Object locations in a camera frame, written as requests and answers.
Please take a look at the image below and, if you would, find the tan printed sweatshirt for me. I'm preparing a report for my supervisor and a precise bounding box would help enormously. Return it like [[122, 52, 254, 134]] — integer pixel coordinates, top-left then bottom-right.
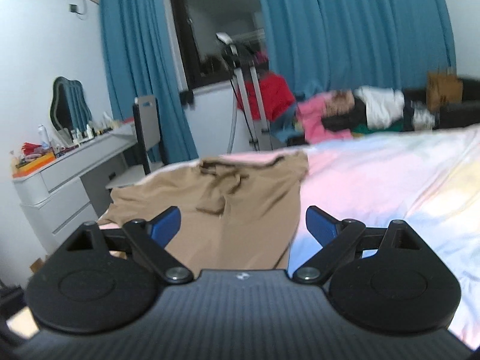
[[98, 151, 309, 275]]

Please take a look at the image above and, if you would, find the white dressing table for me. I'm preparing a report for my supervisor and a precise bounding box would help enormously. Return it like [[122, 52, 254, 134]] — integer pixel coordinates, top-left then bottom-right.
[[13, 124, 137, 254]]

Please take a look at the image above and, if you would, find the pastel tie-dye bed sheet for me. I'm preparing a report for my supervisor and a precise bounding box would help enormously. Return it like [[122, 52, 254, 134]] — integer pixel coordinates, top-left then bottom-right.
[[5, 123, 480, 350]]

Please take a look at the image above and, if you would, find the black garment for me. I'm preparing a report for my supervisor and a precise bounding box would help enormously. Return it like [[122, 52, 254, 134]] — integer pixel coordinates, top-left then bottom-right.
[[321, 97, 414, 135]]

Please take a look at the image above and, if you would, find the black and white chair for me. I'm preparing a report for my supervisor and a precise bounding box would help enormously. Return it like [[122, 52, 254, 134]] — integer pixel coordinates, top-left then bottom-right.
[[106, 95, 164, 190]]

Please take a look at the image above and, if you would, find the pink garment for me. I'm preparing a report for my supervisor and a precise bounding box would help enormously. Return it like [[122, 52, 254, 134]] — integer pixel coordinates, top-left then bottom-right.
[[296, 92, 352, 145]]

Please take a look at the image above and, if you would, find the small tan garment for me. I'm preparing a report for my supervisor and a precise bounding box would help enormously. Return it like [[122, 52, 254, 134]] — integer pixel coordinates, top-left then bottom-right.
[[324, 90, 355, 117]]

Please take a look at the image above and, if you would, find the white garment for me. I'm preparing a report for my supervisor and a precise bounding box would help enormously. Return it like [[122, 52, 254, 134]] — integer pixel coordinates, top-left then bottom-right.
[[353, 86, 436, 131]]

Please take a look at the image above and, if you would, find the wavy black framed mirror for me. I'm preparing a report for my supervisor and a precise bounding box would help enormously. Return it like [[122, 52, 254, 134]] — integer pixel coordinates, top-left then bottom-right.
[[49, 76, 93, 132]]

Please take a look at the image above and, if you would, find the red garment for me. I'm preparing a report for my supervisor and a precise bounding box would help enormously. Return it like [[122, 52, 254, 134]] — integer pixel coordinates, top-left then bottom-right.
[[246, 72, 295, 122]]

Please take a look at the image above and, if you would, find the black sofa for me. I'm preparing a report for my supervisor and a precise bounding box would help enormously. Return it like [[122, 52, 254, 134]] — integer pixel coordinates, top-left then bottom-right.
[[402, 76, 479, 132]]

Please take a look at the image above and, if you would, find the left blue curtain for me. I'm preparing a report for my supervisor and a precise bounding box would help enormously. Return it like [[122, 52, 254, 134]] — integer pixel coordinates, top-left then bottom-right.
[[99, 0, 198, 164]]

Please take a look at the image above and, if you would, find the blue curtain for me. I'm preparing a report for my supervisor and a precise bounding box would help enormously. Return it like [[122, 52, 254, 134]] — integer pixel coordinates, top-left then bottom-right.
[[260, 0, 456, 97], [99, 0, 198, 164]]

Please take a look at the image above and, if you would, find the brown paper bag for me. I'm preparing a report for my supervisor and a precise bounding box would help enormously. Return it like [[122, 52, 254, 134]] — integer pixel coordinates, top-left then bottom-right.
[[426, 67, 464, 113]]

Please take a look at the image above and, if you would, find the right blue curtain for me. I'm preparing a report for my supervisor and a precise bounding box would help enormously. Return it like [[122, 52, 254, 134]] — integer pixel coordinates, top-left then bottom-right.
[[260, 0, 456, 97]]

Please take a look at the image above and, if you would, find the dark window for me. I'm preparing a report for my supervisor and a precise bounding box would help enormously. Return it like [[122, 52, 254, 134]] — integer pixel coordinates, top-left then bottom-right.
[[170, 0, 266, 89]]

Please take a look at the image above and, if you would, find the silver tripod with camera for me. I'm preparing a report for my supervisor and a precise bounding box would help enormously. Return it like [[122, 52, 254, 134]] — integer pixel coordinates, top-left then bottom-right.
[[215, 31, 281, 151]]

